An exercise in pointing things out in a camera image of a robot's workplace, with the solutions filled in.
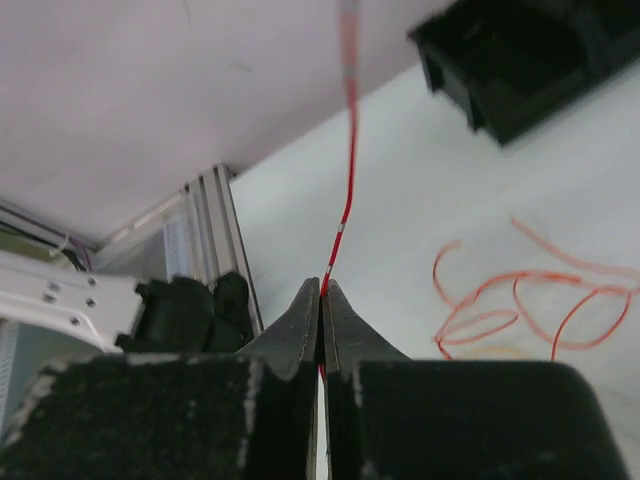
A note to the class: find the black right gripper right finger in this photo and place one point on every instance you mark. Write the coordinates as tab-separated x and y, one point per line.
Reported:
391	417

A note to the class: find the black compartment storage bin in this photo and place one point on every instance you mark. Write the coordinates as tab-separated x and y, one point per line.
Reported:
509	65

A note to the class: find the aluminium frame rail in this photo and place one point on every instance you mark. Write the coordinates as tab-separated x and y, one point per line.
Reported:
194	233

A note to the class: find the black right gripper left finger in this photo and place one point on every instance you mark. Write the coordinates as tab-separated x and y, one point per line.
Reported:
248	415

